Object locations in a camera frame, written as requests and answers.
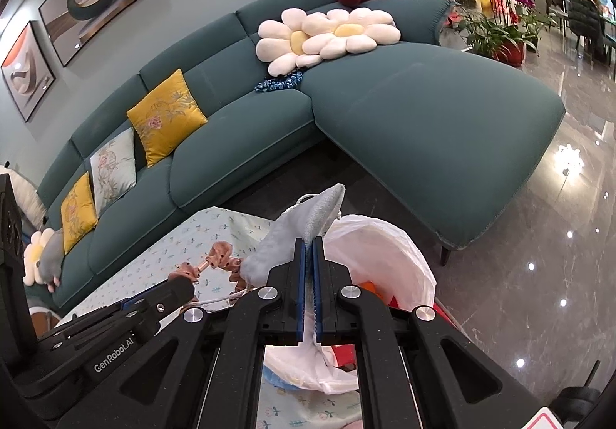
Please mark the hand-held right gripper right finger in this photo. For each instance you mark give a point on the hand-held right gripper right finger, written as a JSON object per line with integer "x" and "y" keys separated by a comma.
{"x": 317, "y": 267}

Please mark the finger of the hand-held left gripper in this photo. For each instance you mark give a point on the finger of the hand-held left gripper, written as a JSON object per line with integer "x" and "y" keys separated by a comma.
{"x": 173, "y": 292}

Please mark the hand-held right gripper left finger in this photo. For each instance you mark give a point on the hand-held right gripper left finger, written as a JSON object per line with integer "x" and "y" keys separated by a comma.
{"x": 301, "y": 267}

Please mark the grey cloth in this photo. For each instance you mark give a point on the grey cloth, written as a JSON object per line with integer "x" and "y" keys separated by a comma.
{"x": 298, "y": 227}

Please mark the orange plastic wrapper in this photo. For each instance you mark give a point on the orange plastic wrapper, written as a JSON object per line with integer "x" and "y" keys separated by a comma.
{"x": 371, "y": 288}

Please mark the white plastic bag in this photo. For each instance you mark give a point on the white plastic bag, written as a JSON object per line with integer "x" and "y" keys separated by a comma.
{"x": 375, "y": 241}

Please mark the patterned pale tablecloth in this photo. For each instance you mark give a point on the patterned pale tablecloth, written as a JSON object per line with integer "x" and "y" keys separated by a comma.
{"x": 192, "y": 236}

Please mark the grey plush toy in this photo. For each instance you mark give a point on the grey plush toy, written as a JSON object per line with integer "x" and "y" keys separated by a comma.
{"x": 52, "y": 265}

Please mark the small white flower cushion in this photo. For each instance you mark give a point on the small white flower cushion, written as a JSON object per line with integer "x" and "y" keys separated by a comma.
{"x": 34, "y": 255}

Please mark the small yellow embroidered cushion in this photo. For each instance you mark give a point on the small yellow embroidered cushion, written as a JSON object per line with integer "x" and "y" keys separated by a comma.
{"x": 78, "y": 215}

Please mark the pale floral cushion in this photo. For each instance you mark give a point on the pale floral cushion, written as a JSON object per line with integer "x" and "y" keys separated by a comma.
{"x": 113, "y": 169}

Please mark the white fluffy cushion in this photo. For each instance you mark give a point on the white fluffy cushion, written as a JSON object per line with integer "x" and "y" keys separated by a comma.
{"x": 26, "y": 198}

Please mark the large yellow embroidered cushion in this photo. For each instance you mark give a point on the large yellow embroidered cushion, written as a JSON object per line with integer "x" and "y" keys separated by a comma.
{"x": 166, "y": 118}

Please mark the teal sofa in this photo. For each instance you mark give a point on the teal sofa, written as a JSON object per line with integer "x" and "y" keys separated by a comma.
{"x": 409, "y": 111}

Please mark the blue patterned cloth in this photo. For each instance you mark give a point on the blue patterned cloth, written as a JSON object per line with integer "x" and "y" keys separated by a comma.
{"x": 279, "y": 81}

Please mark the framed orange grey picture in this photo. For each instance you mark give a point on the framed orange grey picture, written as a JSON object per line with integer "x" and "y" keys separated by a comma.
{"x": 26, "y": 73}

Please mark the red and white box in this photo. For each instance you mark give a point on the red and white box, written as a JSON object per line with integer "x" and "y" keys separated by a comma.
{"x": 534, "y": 419}

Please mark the black caster wheel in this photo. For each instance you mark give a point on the black caster wheel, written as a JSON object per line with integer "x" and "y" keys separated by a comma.
{"x": 575, "y": 407}

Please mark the potted green plant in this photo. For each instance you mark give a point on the potted green plant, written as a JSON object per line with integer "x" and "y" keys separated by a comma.
{"x": 500, "y": 34}

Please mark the black dining chair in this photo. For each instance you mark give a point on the black dining chair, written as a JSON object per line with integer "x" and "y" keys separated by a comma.
{"x": 584, "y": 24}

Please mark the white dining table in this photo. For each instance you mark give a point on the white dining table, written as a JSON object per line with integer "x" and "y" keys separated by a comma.
{"x": 610, "y": 36}

